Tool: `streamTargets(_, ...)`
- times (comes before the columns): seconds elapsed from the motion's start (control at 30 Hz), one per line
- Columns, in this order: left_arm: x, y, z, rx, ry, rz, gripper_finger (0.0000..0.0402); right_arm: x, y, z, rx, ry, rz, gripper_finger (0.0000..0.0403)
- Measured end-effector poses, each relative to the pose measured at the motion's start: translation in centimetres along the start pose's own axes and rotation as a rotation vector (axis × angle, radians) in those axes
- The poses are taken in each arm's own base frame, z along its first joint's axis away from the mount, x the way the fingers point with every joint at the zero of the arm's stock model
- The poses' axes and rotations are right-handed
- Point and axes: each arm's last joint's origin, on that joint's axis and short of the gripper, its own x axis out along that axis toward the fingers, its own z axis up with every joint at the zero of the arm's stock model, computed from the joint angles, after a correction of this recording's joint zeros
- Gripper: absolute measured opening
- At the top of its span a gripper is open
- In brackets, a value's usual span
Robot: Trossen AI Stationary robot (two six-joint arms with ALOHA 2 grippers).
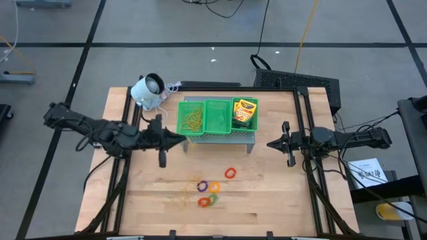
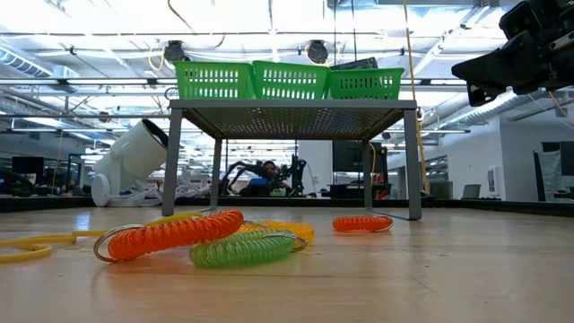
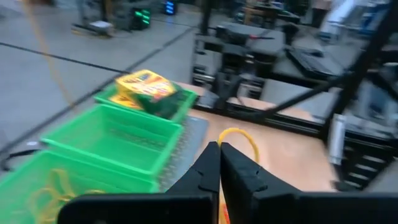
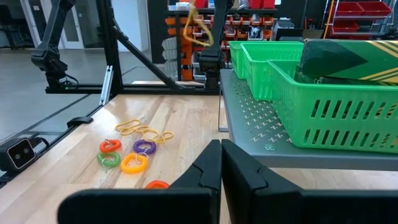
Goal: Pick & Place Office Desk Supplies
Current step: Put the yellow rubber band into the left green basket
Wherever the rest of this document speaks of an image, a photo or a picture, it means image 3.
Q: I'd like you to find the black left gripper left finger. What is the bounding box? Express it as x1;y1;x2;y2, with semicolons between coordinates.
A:
57;141;222;224

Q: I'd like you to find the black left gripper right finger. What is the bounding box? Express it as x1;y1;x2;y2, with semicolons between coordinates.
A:
220;142;398;224

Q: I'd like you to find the yellow green crayon box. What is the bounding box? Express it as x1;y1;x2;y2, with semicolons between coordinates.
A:
114;68;187;121
108;92;142;110

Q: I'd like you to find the grey perforated metal shelf riser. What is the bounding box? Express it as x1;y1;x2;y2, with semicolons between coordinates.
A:
157;116;210;191

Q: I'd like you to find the green slotted plastic basket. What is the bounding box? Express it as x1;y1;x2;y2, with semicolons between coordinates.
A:
0;149;160;224
40;104;184;182
93;82;199;124

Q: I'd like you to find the black keyboard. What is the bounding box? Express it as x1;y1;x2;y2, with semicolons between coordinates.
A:
285;45;343;79

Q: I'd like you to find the computer with green lights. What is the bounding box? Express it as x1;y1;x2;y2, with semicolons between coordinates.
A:
132;7;152;31

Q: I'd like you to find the white box on floor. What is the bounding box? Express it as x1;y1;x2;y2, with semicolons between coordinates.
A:
88;20;115;35

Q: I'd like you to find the silver frame bracket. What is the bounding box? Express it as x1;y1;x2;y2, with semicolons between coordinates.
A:
327;113;346;166

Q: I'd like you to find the black table frame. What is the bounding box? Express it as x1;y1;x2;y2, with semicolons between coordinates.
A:
192;0;398;192

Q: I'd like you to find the yellow hanging cable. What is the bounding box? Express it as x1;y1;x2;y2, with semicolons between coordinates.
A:
22;0;77;108

